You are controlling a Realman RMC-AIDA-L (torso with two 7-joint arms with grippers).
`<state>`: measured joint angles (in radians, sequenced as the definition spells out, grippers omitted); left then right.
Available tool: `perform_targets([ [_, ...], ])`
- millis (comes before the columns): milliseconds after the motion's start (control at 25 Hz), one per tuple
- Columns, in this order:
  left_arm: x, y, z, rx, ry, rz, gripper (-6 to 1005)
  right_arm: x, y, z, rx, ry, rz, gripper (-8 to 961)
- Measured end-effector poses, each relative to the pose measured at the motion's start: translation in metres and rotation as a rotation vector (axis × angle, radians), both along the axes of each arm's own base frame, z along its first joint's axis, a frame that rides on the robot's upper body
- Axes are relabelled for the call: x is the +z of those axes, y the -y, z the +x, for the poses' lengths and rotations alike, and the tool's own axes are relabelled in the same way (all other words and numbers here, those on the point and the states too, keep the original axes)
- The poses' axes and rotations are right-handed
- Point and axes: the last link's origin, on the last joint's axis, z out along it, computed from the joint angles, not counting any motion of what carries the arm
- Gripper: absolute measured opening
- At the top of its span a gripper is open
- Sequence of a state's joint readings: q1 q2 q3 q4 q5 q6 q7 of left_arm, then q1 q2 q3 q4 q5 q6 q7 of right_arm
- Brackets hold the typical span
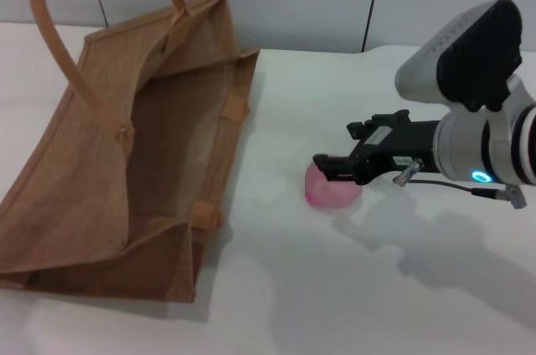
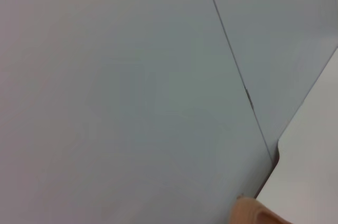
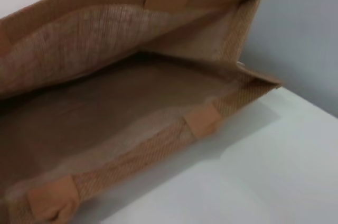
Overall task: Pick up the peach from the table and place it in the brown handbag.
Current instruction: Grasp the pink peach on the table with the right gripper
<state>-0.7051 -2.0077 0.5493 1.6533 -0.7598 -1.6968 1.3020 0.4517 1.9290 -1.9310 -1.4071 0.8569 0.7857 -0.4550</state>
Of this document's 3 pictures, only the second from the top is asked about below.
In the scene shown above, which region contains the brown jute handbag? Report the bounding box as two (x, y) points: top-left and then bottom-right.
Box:
(231, 197), (293, 224)

